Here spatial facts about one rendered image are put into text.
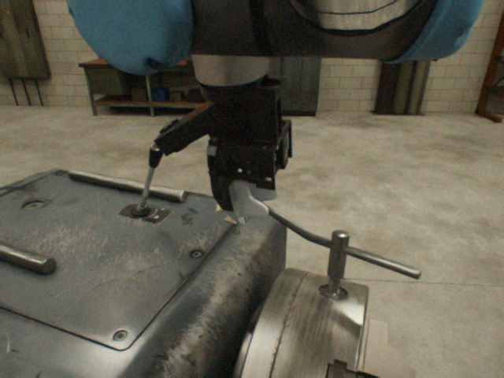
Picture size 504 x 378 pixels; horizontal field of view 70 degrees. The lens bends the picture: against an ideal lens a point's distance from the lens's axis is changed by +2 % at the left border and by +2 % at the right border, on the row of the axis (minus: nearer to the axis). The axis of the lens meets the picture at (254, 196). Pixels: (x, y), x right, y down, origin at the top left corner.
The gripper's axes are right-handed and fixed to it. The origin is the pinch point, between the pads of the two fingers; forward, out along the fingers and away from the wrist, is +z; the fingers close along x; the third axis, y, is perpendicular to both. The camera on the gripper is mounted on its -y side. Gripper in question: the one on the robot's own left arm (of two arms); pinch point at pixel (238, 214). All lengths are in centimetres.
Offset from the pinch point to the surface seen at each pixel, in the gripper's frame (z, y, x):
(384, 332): 22.0, 22.4, 1.5
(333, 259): 2.6, 13.9, -2.0
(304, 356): 6.5, 13.1, -13.6
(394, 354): 21.3, 24.1, -2.0
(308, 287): 7.4, 11.1, -3.8
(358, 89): 251, -48, 612
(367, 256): 0.7, 17.9, -2.0
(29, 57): 152, -604, 428
